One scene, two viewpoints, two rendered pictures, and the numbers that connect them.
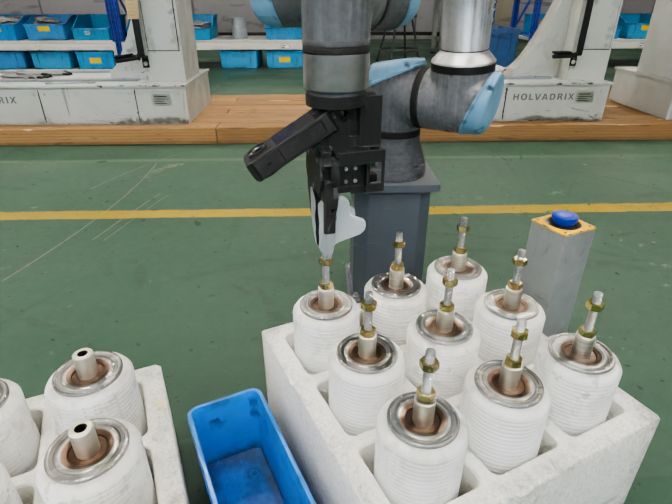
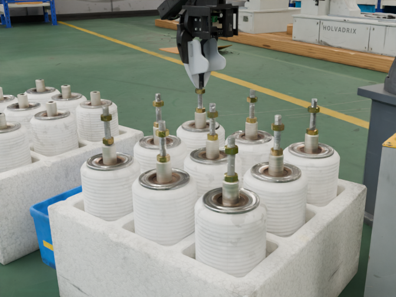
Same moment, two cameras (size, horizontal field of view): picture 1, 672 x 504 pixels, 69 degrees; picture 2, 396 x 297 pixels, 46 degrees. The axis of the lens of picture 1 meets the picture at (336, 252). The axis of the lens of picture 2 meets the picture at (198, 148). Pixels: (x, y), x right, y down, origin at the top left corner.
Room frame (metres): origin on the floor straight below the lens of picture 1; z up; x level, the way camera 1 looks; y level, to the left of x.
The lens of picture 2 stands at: (0.20, -0.79, 0.53)
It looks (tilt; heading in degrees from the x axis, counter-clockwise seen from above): 20 degrees down; 65
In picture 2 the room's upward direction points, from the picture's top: 1 degrees counter-clockwise
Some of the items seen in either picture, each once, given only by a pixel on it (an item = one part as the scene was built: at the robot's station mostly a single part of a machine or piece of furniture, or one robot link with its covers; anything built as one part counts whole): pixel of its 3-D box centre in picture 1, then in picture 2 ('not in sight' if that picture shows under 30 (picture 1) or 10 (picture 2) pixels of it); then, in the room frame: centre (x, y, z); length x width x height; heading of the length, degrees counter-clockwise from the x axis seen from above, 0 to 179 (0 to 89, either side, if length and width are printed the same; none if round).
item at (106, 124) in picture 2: (427, 380); (107, 129); (0.36, -0.09, 0.31); 0.01 x 0.01 x 0.08
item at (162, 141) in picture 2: (516, 348); (162, 146); (0.42, -0.20, 0.30); 0.01 x 0.01 x 0.08
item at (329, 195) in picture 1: (327, 198); (188, 39); (0.55, 0.01, 0.42); 0.05 x 0.02 x 0.09; 17
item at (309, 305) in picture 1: (326, 304); (200, 126); (0.58, 0.01, 0.25); 0.08 x 0.08 x 0.01
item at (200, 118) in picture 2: (326, 297); (200, 119); (0.58, 0.01, 0.26); 0.02 x 0.02 x 0.03
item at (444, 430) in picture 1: (422, 419); (109, 161); (0.36, -0.09, 0.25); 0.08 x 0.08 x 0.01
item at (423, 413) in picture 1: (423, 410); (109, 154); (0.36, -0.09, 0.26); 0.02 x 0.02 x 0.03
